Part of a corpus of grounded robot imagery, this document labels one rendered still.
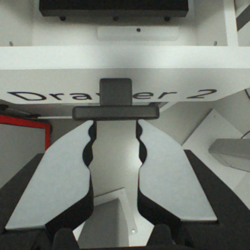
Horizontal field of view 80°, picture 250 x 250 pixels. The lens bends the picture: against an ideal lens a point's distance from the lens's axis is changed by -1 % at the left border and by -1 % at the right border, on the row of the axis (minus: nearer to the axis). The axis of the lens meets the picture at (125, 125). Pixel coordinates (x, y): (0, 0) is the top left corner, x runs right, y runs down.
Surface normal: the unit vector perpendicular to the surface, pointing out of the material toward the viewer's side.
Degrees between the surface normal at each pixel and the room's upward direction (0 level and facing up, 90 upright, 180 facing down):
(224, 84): 90
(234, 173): 5
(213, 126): 5
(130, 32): 0
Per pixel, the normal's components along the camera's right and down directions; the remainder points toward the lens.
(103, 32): 0.04, -0.08
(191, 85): 0.02, 1.00
